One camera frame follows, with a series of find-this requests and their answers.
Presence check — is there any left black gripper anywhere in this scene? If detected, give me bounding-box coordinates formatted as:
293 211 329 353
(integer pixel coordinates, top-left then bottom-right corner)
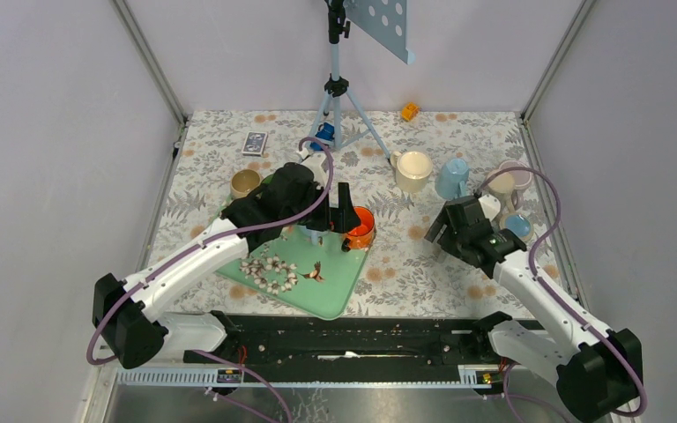
283 181 361 234

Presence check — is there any orange mug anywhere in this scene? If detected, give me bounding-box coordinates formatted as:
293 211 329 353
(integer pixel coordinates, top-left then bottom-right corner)
341 206 376 252

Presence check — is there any blue butterfly mug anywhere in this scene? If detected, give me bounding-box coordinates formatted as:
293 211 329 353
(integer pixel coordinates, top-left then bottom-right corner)
499 212 534 241

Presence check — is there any beige mug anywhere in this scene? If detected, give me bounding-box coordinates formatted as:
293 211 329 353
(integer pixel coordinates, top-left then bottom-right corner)
230 169 262 200

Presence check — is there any light blue ribbed mug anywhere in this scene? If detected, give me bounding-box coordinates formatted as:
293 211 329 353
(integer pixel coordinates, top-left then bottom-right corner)
298 226 324 246

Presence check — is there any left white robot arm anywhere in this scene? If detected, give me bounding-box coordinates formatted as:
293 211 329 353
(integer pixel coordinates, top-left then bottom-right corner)
86 162 360 369

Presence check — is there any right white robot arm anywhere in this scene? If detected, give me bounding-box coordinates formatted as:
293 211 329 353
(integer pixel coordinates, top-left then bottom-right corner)
425 197 646 422

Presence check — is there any light blue faceted mug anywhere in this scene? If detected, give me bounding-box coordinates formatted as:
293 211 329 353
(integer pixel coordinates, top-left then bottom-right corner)
435 158 470 200

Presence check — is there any cream ribbed mug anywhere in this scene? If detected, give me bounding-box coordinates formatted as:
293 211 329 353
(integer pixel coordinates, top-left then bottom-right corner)
390 151 434 194

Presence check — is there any seahorse pattern mug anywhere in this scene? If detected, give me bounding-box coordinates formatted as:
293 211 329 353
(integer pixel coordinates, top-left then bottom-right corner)
485 169 516 212

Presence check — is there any lilac mug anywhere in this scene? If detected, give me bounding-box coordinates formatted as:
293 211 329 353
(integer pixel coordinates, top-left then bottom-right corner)
498 160 534 191

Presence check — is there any floral tablecloth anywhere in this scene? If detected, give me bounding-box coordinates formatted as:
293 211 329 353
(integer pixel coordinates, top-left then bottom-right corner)
147 111 530 319

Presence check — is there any green floral tray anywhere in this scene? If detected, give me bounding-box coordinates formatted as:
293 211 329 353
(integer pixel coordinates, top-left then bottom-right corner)
216 226 375 321

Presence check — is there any blue toy car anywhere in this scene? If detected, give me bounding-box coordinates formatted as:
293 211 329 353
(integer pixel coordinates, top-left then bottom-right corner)
315 122 335 145

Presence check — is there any blue tripod stand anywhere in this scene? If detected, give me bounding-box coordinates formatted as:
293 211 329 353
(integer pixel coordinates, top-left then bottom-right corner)
309 0 391 160

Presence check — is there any playing card deck box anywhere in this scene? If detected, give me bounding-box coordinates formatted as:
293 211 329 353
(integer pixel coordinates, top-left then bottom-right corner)
242 131 269 157

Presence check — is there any orange toy block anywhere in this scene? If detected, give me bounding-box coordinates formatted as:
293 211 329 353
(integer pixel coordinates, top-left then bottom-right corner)
400 102 420 122

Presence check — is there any perforated blue calibration plate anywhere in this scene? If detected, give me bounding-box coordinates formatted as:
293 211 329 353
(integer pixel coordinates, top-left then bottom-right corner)
345 0 416 64

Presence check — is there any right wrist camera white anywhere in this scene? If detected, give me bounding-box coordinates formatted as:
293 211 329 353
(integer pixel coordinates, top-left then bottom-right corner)
478 194 502 221

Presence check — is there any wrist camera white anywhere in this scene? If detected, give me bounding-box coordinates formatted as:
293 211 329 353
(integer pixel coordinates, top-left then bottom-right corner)
478 194 502 221
297 148 329 187

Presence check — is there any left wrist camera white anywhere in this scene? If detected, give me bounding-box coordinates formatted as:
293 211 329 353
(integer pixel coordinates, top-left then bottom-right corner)
297 148 329 187

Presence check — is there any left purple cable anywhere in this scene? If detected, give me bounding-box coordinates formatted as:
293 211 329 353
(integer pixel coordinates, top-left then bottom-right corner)
86 136 336 367

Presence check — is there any purple cable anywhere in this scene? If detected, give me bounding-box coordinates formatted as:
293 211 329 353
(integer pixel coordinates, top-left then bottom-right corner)
477 166 649 418
86 136 336 367

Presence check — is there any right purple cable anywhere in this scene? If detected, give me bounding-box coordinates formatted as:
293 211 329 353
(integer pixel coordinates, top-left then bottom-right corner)
477 166 649 418

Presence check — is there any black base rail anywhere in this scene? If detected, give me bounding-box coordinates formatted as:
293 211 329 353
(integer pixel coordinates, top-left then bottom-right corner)
212 311 509 384

